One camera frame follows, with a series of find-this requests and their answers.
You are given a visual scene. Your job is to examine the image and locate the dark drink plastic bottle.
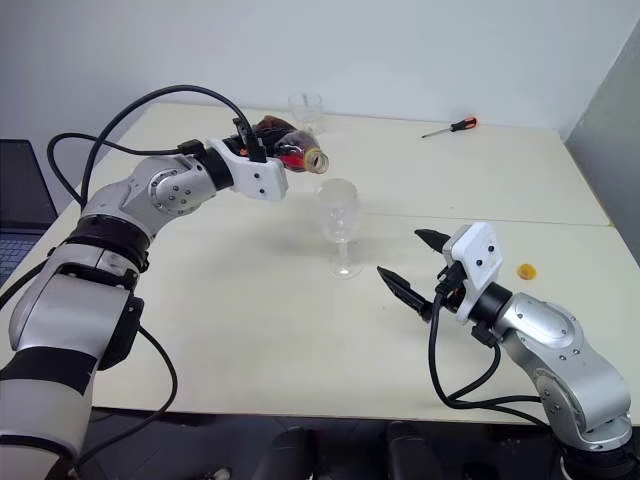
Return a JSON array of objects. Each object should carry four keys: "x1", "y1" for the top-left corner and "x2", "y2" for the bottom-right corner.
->
[{"x1": 248, "y1": 113, "x2": 332, "y2": 177}]

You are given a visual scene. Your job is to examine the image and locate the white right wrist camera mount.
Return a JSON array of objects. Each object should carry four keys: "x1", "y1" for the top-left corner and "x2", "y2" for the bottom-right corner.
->
[{"x1": 442, "y1": 222, "x2": 504, "y2": 326}]

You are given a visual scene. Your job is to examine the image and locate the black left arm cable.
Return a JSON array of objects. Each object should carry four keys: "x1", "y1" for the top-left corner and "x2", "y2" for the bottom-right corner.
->
[{"x1": 47, "y1": 85, "x2": 268, "y2": 205}]

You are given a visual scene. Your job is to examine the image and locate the orange black handled screwdriver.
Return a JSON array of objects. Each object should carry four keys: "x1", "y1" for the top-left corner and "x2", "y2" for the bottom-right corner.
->
[{"x1": 420, "y1": 115, "x2": 480, "y2": 139}]

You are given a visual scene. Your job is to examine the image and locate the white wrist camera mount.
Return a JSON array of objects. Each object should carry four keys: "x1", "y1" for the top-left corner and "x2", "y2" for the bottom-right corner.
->
[
  {"x1": 442, "y1": 222, "x2": 504, "y2": 326},
  {"x1": 207, "y1": 138, "x2": 290, "y2": 202}
]

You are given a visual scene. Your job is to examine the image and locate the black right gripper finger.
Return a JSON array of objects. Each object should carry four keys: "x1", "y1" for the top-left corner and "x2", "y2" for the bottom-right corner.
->
[
  {"x1": 375, "y1": 266, "x2": 433, "y2": 323},
  {"x1": 414, "y1": 228, "x2": 451, "y2": 254}
]

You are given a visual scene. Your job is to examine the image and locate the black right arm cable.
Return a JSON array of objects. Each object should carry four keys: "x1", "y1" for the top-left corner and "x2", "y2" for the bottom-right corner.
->
[{"x1": 427, "y1": 294, "x2": 549, "y2": 419}]

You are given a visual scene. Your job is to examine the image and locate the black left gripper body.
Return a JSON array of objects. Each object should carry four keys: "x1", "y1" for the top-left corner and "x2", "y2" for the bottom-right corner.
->
[{"x1": 222, "y1": 131, "x2": 274, "y2": 161}]

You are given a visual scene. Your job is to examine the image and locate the grey partition panel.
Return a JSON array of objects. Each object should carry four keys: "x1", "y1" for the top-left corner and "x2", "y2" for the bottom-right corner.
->
[{"x1": 564, "y1": 34, "x2": 640, "y2": 226}]

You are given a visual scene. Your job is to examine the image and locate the dark laptop computer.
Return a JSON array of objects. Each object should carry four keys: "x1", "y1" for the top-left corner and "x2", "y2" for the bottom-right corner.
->
[{"x1": 0, "y1": 139, "x2": 59, "y2": 289}]

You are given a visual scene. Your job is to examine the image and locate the clear glass tumbler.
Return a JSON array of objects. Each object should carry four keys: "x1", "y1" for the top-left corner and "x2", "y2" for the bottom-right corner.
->
[{"x1": 288, "y1": 92, "x2": 323, "y2": 136}]

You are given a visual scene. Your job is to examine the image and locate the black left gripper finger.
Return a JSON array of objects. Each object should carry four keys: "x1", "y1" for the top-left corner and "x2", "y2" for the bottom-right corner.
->
[{"x1": 254, "y1": 126, "x2": 296, "y2": 146}]

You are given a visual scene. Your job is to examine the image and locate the clear wine glass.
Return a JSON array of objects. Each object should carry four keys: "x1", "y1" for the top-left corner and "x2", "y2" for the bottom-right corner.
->
[{"x1": 313, "y1": 178, "x2": 365, "y2": 279}]

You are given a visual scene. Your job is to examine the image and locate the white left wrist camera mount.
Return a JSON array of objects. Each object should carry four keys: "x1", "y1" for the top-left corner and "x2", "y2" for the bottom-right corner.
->
[{"x1": 207, "y1": 138, "x2": 290, "y2": 202}]

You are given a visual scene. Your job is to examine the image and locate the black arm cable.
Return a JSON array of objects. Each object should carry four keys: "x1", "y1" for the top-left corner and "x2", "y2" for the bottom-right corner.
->
[
  {"x1": 427, "y1": 294, "x2": 549, "y2": 419},
  {"x1": 47, "y1": 85, "x2": 268, "y2": 205}
]

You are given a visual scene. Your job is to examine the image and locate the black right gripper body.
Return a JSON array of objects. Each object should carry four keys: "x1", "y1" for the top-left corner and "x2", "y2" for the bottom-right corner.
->
[{"x1": 435, "y1": 238, "x2": 469, "y2": 314}]

